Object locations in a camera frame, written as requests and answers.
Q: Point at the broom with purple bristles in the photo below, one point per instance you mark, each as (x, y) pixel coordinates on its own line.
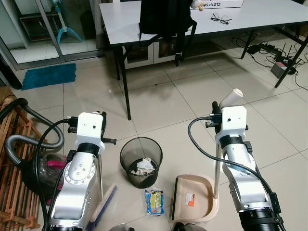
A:
(103, 207)

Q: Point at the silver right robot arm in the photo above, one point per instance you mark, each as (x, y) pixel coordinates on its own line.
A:
(243, 175)

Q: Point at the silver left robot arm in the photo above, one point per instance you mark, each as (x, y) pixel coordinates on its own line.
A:
(77, 175)

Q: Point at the blue floor mat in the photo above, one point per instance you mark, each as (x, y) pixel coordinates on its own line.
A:
(48, 76)

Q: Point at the black mesh waste bin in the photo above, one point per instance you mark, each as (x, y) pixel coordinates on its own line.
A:
(130, 166)

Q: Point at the crumpled white paper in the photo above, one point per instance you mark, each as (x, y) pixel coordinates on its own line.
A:
(146, 166)

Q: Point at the blue yellow snack packet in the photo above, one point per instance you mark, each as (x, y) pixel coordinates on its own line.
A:
(155, 202)

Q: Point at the black power strip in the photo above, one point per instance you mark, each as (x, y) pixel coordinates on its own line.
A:
(262, 48)

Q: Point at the black router with antennas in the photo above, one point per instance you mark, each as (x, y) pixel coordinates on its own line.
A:
(281, 67)

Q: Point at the white low cabinet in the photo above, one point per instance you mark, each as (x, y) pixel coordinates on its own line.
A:
(144, 52)

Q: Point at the black eyeglasses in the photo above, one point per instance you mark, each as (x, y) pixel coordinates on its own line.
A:
(214, 17)

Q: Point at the white folding table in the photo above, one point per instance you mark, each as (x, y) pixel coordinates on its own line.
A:
(250, 19)

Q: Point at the white printed cardboard box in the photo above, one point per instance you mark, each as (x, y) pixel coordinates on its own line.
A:
(221, 4)

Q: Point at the black backpack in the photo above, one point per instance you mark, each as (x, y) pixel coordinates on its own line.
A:
(163, 17)

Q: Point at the small plush toy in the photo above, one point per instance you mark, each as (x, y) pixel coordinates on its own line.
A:
(195, 5)

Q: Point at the orange wooden rack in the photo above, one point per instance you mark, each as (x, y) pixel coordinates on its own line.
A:
(14, 202)

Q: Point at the teal mop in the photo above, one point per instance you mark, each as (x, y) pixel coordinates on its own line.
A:
(65, 31)

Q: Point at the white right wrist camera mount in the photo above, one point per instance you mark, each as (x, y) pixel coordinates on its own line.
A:
(233, 120)

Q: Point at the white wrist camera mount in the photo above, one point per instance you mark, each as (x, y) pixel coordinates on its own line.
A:
(90, 127)
(233, 120)

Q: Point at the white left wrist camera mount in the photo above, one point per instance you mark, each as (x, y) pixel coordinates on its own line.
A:
(90, 127)

